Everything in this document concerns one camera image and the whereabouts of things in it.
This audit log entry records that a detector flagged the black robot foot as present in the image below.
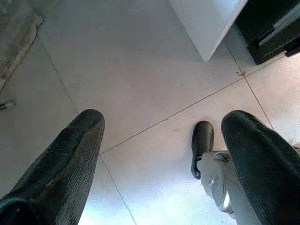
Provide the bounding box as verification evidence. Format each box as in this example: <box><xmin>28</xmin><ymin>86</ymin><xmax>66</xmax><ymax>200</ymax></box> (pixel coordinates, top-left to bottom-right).
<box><xmin>191</xmin><ymin>120</ymin><xmax>215</xmax><ymax>180</ymax></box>

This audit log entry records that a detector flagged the white fridge door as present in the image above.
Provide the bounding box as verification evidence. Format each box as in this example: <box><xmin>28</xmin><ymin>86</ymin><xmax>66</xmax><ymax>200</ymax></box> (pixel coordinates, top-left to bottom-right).
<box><xmin>167</xmin><ymin>0</ymin><xmax>249</xmax><ymax>63</ymax></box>

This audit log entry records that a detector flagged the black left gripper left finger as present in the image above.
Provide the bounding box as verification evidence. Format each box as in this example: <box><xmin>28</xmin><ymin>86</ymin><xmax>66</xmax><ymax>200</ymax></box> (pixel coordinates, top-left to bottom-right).
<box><xmin>0</xmin><ymin>108</ymin><xmax>105</xmax><ymax>225</ymax></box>

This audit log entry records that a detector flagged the black fridge body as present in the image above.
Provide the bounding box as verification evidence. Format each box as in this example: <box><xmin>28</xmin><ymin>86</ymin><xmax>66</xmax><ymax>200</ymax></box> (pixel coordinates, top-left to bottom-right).
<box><xmin>234</xmin><ymin>0</ymin><xmax>300</xmax><ymax>66</ymax></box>

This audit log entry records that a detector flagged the silver robot leg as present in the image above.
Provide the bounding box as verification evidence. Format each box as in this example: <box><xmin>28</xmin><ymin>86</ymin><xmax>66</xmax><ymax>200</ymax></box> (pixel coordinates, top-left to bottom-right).
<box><xmin>196</xmin><ymin>150</ymin><xmax>261</xmax><ymax>225</ymax></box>

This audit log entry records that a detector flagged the grey floor rug, braided edge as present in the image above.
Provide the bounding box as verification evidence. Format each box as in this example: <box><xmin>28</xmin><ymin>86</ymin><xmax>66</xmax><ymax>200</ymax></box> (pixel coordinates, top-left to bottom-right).
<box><xmin>0</xmin><ymin>0</ymin><xmax>60</xmax><ymax>113</ymax></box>

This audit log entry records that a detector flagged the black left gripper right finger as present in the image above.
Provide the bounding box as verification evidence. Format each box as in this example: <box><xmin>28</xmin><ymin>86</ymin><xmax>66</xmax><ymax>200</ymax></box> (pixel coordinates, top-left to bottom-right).
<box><xmin>221</xmin><ymin>110</ymin><xmax>300</xmax><ymax>225</ymax></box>

